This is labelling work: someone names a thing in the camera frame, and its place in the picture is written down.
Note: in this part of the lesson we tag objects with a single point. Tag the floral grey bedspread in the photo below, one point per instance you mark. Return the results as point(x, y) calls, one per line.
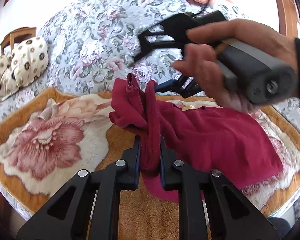
point(90, 44)

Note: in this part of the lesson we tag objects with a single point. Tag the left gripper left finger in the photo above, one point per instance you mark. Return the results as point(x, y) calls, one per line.
point(87, 205)

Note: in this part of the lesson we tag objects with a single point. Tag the dark red garment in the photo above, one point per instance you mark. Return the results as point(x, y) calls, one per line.
point(206, 138)

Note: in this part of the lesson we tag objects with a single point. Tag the cream dotted pillow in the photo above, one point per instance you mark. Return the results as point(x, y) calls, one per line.
point(29, 60)
point(8, 84)

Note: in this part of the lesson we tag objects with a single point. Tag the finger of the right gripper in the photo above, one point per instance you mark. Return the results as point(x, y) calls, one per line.
point(184, 86)
point(146, 47)

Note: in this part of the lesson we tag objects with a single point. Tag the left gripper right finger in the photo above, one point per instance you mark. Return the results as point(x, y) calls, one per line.
point(210, 206)

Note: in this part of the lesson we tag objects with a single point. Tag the wooden bedside stool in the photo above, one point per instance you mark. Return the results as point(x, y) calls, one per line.
point(17, 36)

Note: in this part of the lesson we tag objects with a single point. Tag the orange floral plush blanket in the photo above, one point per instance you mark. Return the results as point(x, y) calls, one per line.
point(43, 144)

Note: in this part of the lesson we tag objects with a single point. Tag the person's right hand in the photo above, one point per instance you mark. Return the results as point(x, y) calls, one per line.
point(199, 61)

